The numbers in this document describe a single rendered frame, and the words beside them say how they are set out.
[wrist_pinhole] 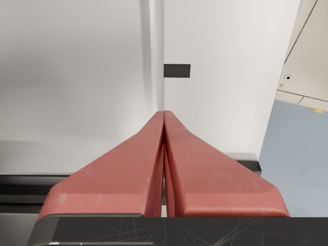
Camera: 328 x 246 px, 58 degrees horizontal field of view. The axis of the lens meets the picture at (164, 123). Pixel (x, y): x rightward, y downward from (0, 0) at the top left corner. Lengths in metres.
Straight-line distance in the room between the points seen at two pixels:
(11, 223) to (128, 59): 0.37
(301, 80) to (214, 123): 0.76
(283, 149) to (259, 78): 1.33
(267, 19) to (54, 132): 0.28
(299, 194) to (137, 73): 1.72
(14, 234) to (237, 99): 0.44
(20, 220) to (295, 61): 0.89
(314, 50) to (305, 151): 0.77
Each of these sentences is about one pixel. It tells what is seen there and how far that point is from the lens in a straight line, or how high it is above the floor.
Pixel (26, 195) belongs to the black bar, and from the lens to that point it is 0.48.
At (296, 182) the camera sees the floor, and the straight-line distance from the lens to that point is 1.89.
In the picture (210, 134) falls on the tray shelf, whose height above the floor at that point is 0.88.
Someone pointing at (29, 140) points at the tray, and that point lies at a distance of 0.43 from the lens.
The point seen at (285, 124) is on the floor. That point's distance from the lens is 1.57.
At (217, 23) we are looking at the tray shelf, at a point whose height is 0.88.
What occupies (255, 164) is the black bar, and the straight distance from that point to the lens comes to 0.42.
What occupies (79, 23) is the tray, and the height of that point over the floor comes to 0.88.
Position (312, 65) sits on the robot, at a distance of 1.10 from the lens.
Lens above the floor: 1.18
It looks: 54 degrees down
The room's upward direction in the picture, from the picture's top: 179 degrees counter-clockwise
